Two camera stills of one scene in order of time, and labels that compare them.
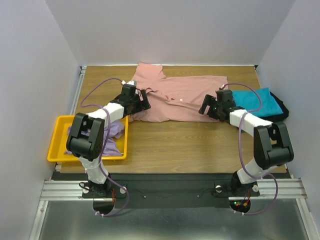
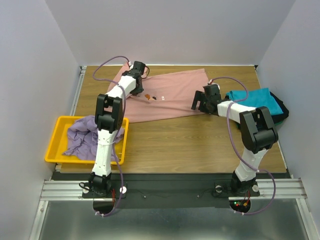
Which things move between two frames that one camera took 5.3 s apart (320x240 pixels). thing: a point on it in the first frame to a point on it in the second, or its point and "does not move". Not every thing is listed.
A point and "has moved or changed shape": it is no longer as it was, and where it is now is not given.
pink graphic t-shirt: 174,99 has moved or changed shape
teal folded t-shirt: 249,100 does not move
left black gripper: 139,102 to 137,90
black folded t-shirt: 279,118 does not move
